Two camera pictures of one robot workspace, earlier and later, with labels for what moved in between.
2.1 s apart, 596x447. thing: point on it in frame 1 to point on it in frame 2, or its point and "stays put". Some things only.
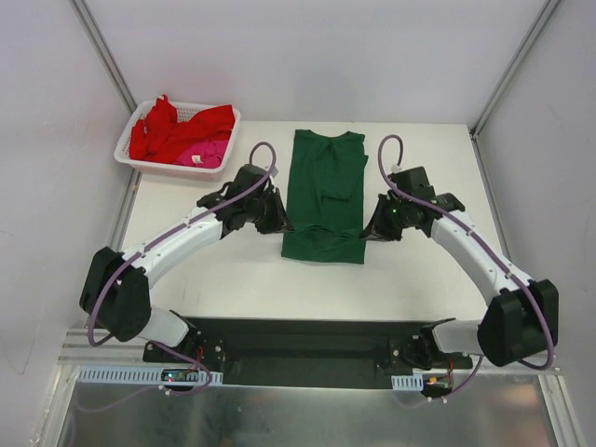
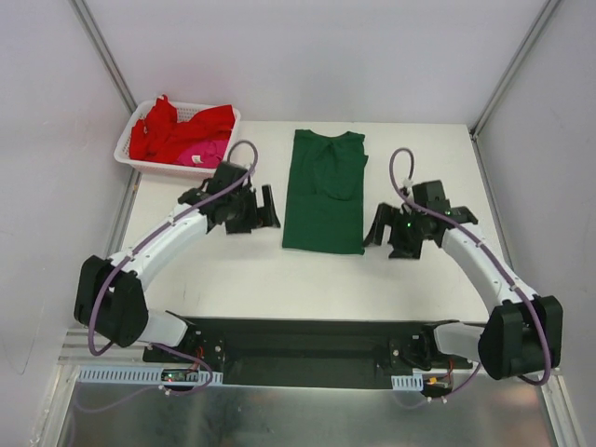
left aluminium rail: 77,350 stays put
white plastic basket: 183,111 stays put
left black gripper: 271,212 to 254,210
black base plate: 304,352 stays put
